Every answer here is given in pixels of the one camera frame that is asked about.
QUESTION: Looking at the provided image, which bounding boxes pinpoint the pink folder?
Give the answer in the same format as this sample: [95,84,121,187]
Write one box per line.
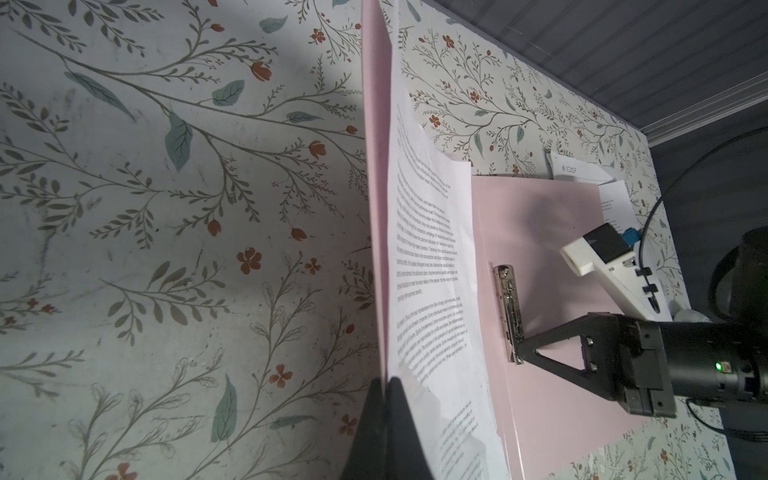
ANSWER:
[362,1,642,479]

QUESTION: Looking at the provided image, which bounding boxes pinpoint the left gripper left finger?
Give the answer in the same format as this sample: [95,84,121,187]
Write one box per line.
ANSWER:
[341,379,386,480]

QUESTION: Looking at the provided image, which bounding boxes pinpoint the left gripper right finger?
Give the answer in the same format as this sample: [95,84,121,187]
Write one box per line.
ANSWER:
[384,377,433,480]

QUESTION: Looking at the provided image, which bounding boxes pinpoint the printed paper sheets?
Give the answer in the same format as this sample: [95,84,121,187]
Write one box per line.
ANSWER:
[549,152,642,234]

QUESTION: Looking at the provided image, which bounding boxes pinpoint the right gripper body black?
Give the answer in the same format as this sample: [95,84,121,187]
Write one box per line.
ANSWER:
[617,320,767,417]

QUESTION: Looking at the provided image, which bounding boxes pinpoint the printed paper sheet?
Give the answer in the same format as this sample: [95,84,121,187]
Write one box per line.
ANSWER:
[385,0,511,480]

